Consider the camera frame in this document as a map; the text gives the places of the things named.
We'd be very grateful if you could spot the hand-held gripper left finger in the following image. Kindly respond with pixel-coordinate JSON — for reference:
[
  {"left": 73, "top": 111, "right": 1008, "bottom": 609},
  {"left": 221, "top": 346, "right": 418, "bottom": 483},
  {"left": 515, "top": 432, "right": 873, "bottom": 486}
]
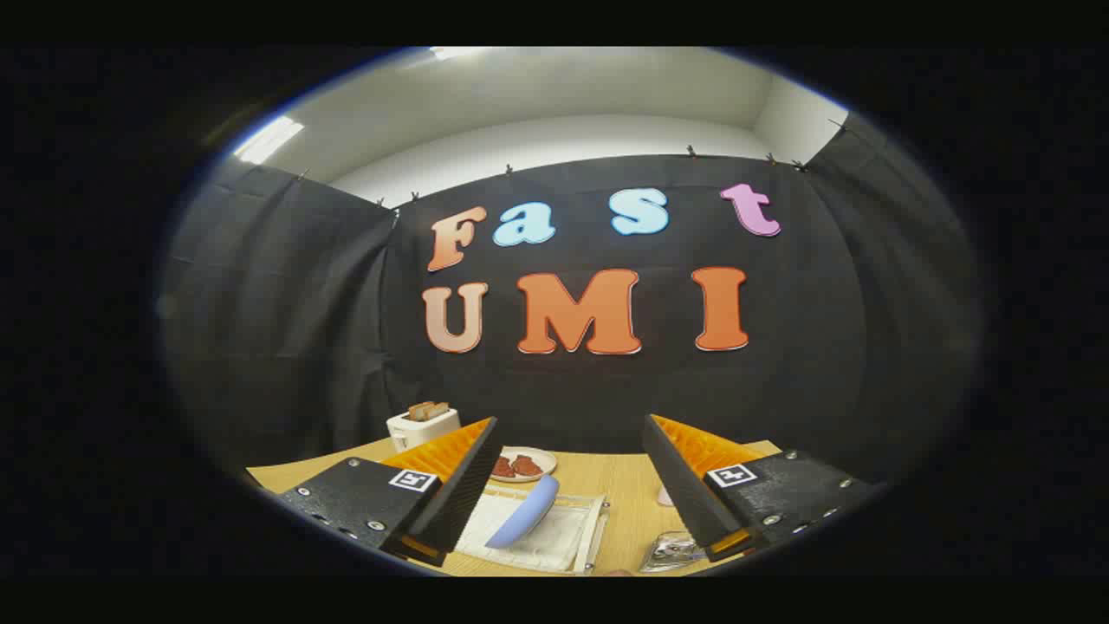
[{"left": 277, "top": 416, "right": 503, "bottom": 569}]

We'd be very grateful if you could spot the small white plate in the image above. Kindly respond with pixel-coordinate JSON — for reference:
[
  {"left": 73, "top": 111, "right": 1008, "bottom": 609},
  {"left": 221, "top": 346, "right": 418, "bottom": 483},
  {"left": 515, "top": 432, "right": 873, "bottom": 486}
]
[{"left": 490, "top": 446, "right": 559, "bottom": 484}]

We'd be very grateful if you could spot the white wire dish rack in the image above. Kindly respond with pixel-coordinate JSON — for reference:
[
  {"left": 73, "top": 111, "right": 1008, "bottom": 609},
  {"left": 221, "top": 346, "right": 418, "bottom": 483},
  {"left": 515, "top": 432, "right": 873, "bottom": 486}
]
[{"left": 455, "top": 485, "right": 610, "bottom": 575}]

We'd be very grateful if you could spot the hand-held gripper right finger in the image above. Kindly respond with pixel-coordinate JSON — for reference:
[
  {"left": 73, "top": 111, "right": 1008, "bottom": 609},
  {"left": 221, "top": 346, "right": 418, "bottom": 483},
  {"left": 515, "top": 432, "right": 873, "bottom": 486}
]
[{"left": 643, "top": 413, "right": 889, "bottom": 562}]

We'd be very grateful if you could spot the white toaster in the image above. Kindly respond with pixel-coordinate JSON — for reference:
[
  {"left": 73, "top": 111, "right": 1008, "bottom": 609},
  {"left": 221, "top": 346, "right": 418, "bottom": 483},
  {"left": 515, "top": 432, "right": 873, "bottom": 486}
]
[{"left": 386, "top": 407, "right": 462, "bottom": 453}]

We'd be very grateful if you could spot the light blue plate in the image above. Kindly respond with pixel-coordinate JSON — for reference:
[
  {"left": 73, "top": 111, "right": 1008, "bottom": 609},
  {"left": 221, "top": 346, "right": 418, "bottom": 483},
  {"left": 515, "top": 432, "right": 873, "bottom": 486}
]
[{"left": 485, "top": 474, "right": 561, "bottom": 549}]

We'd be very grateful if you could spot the metal wire basket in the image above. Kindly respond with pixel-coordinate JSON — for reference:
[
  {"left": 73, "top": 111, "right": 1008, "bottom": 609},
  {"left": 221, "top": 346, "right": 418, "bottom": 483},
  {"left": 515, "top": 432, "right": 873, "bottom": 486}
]
[{"left": 639, "top": 530, "right": 707, "bottom": 574}]

